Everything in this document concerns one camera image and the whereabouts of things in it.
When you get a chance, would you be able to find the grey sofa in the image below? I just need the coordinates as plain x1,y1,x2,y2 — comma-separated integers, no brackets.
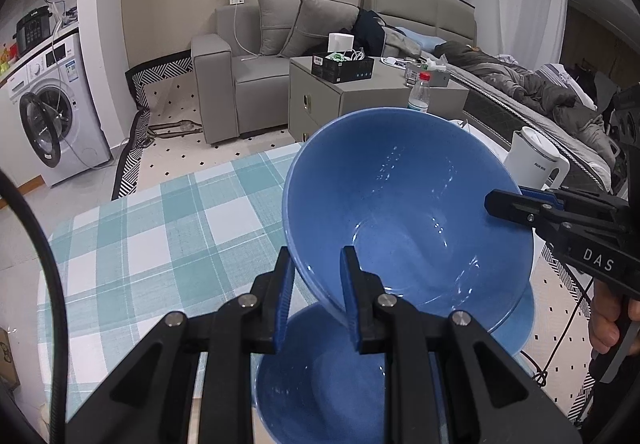
191,0,477,146

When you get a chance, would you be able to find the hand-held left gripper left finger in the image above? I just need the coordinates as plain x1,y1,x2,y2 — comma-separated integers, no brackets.
65,246,297,444

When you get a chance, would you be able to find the white charging cable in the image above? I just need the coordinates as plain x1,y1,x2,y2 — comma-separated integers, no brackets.
231,4,261,63

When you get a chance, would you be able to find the black cable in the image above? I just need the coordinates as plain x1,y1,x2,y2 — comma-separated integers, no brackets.
0,169,68,444

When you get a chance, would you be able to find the black box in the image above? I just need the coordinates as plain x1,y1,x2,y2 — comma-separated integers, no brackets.
311,51,375,84

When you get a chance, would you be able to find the white washing machine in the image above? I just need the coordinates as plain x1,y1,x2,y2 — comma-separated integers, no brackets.
7,31,113,189

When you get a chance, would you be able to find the grey metal frame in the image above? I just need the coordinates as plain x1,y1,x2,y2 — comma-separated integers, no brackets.
147,120,205,141

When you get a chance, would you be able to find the grey bedside cabinet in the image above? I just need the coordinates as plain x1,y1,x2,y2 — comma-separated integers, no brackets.
287,54,471,142

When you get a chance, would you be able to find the person's right hand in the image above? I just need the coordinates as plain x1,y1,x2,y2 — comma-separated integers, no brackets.
588,281,640,354

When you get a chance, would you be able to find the cardboard box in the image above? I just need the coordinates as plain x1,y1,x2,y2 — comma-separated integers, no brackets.
0,326,21,389

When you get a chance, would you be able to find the dark jacket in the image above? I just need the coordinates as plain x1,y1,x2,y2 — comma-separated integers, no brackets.
352,8,396,58

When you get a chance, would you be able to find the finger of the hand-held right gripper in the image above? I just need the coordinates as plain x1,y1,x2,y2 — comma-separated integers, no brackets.
484,189,632,251
519,186,632,213

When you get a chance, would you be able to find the teal checkered tablecloth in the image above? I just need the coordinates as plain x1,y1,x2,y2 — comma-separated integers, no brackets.
37,142,326,444

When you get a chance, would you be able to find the grey blanket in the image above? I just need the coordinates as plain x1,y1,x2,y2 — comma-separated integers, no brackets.
432,41,623,175

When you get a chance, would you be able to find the black pressure cooker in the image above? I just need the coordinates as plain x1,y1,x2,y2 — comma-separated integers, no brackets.
15,6,55,57

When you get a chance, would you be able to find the clear plastic water bottle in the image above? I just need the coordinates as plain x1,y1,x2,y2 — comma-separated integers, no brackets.
407,71,433,115

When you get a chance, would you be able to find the white electric kettle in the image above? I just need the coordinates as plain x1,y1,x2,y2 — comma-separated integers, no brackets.
502,126,571,192

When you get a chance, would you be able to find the blue bowl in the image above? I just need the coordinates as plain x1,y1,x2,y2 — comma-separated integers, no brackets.
255,284,536,444
282,108,535,336

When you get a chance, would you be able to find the bed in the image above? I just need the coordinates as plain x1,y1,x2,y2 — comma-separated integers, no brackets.
380,26,626,195

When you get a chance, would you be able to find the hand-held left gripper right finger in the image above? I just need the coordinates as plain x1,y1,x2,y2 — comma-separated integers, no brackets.
339,245,583,444

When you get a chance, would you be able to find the grey cushion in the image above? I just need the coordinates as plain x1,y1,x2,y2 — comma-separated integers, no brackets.
280,0,361,59
256,0,306,57

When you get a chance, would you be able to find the white box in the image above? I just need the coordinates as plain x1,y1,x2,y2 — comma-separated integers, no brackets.
327,32,355,55

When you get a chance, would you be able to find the light blue pillow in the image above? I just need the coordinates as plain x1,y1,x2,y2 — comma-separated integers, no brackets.
395,26,447,57

